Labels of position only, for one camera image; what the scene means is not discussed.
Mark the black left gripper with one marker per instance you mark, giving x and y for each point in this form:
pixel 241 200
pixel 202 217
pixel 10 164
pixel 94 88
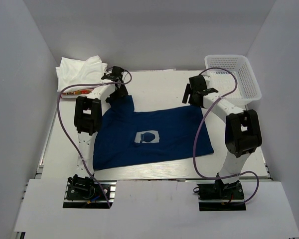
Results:
pixel 122 92

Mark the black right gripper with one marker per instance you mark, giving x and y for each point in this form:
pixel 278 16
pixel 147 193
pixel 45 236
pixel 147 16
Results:
pixel 188 91

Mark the blue t-shirt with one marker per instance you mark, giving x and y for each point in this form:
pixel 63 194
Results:
pixel 128 138

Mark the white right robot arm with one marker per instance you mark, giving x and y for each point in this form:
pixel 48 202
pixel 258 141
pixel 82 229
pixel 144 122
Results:
pixel 242 129

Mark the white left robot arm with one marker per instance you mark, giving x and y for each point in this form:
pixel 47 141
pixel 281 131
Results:
pixel 88 116

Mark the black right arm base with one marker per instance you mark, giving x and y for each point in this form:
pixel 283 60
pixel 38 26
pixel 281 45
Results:
pixel 217 197

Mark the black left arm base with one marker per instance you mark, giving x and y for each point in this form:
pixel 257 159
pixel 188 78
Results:
pixel 85 193

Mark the red patterned folded t-shirt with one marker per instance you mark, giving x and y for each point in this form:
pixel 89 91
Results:
pixel 75 94

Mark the white folded t-shirt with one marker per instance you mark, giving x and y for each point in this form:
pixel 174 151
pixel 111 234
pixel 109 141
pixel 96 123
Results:
pixel 73 72

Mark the white plastic basket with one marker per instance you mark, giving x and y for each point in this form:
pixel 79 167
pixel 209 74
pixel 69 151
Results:
pixel 225 72

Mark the white foreground cover board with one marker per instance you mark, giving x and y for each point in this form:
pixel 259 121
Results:
pixel 153 210

